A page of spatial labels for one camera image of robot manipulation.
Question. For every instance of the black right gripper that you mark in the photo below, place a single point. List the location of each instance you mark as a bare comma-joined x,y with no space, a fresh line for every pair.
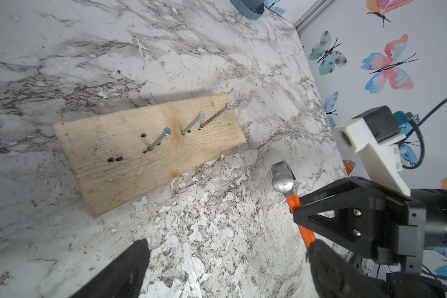
376,222

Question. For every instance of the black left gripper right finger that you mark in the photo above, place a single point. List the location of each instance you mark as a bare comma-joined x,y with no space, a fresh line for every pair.
333,277

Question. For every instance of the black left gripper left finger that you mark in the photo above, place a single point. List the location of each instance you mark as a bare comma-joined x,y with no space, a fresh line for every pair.
123,277

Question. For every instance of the orange handled claw hammer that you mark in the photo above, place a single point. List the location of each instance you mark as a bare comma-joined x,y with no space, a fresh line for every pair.
283,182

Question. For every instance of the wooden board with holes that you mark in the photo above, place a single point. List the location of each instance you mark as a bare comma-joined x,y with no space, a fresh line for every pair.
109,157

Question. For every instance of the dark steel nail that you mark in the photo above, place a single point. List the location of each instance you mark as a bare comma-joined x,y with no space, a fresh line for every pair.
226,108

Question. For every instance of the left steel nail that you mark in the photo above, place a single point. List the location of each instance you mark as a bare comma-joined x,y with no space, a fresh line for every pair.
166,132

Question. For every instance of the middle steel nail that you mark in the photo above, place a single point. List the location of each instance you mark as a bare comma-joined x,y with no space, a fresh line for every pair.
199,117

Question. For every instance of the blue pot green plant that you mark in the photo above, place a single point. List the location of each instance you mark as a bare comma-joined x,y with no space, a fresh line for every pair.
251,9

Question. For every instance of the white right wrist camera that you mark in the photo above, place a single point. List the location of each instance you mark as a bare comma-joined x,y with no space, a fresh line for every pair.
374,136

